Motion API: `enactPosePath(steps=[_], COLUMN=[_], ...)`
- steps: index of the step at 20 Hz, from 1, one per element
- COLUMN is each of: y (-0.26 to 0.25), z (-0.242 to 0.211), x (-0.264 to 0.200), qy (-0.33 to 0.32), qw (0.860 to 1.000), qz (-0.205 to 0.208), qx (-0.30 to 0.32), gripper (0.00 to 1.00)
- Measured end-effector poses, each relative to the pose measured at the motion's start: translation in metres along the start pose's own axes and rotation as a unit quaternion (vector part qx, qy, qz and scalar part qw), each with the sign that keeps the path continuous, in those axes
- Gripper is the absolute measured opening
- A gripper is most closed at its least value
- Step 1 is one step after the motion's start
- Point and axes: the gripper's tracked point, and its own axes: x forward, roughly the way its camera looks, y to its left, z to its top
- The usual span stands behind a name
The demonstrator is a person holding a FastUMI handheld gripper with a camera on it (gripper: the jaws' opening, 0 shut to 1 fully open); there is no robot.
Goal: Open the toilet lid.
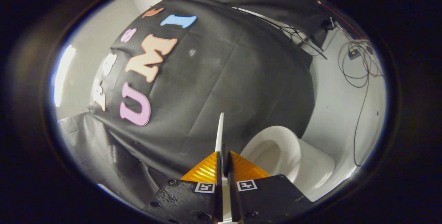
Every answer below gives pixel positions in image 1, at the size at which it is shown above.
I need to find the black backdrop cloth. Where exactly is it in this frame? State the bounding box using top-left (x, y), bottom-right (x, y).
top-left (88, 0), bottom-right (315, 183)

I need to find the tangle of floor cables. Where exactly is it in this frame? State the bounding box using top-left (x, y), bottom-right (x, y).
top-left (316, 0), bottom-right (384, 167)

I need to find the black tripod stand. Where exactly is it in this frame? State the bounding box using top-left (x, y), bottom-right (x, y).
top-left (233, 7), bottom-right (328, 60)

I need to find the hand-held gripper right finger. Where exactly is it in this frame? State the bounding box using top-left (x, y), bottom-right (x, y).
top-left (223, 144), bottom-right (314, 223)

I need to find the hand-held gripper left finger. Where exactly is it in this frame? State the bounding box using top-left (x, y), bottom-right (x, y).
top-left (143, 151), bottom-right (224, 224)

